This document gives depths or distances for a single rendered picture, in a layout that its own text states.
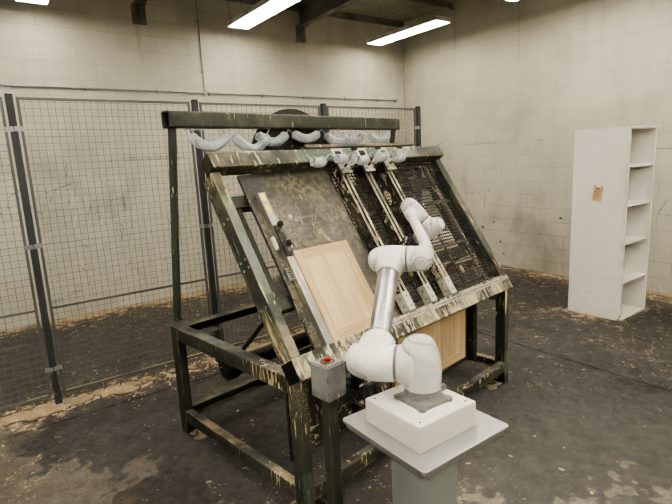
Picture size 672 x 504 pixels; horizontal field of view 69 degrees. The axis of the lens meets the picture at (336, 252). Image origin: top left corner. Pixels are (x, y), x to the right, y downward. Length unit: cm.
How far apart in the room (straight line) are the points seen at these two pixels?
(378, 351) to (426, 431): 36
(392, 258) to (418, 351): 59
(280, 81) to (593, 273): 528
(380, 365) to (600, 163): 438
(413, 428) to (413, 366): 24
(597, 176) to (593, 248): 79
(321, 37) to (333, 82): 73
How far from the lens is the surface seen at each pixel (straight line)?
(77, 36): 736
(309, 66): 860
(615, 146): 594
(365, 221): 321
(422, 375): 206
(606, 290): 614
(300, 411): 259
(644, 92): 739
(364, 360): 208
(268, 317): 256
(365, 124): 425
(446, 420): 208
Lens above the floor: 186
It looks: 11 degrees down
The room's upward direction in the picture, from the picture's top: 3 degrees counter-clockwise
